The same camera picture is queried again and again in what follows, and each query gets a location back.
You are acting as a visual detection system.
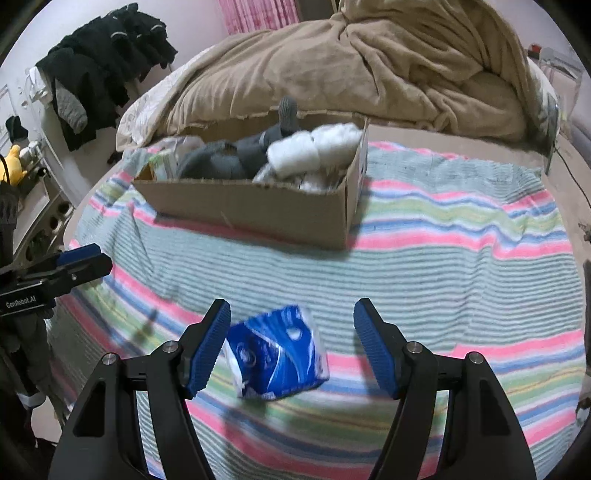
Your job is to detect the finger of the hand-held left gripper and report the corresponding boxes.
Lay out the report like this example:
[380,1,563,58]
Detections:
[16,254,114,296]
[54,244,103,269]

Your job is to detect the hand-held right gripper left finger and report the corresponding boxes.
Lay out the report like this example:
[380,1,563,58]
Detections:
[48,298,232,480]

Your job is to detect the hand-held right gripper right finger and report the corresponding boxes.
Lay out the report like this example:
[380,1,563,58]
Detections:
[353,298,539,480]

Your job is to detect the blue tissue pack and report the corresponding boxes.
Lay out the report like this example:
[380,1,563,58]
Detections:
[221,305,331,400]

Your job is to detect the cartoon print tissue packet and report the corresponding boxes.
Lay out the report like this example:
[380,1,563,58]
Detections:
[148,150,178,181]

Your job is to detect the cardboard box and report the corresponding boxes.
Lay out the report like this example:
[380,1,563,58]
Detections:
[133,115,370,250]

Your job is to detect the grey fuzzy cloth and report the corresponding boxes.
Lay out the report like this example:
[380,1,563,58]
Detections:
[175,141,250,181]

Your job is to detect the zip bag of cotton swabs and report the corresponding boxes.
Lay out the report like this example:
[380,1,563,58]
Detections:
[254,164,352,192]

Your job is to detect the grey non-slip socks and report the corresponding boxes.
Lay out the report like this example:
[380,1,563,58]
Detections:
[235,97,301,178]

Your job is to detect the white socks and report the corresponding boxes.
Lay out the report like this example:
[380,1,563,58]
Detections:
[267,122,363,178]

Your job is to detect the grey shelf unit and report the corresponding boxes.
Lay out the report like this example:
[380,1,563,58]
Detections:
[14,171,75,268]

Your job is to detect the striped blanket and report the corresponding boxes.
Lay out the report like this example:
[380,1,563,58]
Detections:
[48,141,587,480]

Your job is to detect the black cloth item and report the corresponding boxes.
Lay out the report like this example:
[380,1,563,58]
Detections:
[6,115,29,143]

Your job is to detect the grey padded garment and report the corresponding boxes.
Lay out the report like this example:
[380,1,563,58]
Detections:
[53,78,88,134]

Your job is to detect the white quilt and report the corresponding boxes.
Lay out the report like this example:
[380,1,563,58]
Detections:
[115,44,222,151]

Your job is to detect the pile of black clothes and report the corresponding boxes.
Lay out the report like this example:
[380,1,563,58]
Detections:
[36,2,178,151]

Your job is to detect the beige fleece blanket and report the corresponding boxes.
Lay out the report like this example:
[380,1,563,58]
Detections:
[166,0,541,144]

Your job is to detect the standing tablet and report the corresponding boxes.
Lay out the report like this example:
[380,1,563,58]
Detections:
[542,92,561,174]

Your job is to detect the pink curtain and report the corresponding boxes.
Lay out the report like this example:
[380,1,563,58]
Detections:
[217,0,301,37]

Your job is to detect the metal rack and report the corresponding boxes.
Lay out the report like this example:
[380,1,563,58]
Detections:
[526,41,585,88]

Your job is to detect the black cable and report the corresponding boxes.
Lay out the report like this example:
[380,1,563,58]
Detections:
[554,143,591,208]

